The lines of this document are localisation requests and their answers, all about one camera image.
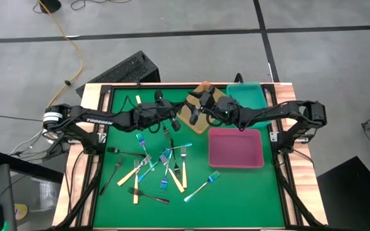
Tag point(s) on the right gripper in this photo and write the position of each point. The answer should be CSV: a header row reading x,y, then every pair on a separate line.
x,y
226,107

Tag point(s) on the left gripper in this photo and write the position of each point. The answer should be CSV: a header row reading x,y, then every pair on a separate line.
x,y
146,114

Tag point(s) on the orange plastic bin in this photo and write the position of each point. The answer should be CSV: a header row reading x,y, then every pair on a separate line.
x,y
202,127

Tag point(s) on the iridescent blue fork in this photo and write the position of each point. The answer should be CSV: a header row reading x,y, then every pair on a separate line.
x,y
183,146
164,184
201,187
146,174
144,147

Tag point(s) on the stainless steel fork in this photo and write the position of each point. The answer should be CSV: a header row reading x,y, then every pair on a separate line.
x,y
109,181

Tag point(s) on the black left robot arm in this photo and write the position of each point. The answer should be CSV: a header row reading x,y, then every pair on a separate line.
x,y
108,120

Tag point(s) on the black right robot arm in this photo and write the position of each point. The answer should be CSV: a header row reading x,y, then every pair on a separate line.
x,y
278,110

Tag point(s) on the teal plastic bin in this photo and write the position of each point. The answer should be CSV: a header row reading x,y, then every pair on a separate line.
x,y
247,94

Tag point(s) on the pink plastic bin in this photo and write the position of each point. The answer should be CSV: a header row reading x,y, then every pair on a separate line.
x,y
236,149

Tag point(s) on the black perforated computer case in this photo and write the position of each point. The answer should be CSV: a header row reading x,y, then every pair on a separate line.
x,y
130,64

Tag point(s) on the green table mat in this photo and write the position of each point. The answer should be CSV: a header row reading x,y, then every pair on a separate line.
x,y
236,199

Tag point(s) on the grey connector box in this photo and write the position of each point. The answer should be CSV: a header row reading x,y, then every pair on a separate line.
x,y
302,140

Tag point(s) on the clear plastic box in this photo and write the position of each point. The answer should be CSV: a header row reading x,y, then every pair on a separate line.
x,y
48,195

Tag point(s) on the black desk beam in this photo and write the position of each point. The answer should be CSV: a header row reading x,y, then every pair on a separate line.
x,y
27,167

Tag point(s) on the black round stand base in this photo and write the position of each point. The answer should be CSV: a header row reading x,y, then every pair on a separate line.
x,y
50,4

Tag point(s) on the yellow disc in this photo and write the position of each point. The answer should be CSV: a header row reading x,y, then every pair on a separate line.
x,y
21,211

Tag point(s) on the black floor mat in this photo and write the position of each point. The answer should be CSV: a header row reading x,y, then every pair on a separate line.
x,y
358,199

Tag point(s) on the black aluminium table frame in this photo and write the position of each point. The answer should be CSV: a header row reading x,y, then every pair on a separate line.
x,y
105,88

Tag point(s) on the silver mounting bracket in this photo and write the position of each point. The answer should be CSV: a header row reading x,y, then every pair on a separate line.
x,y
102,138
274,136

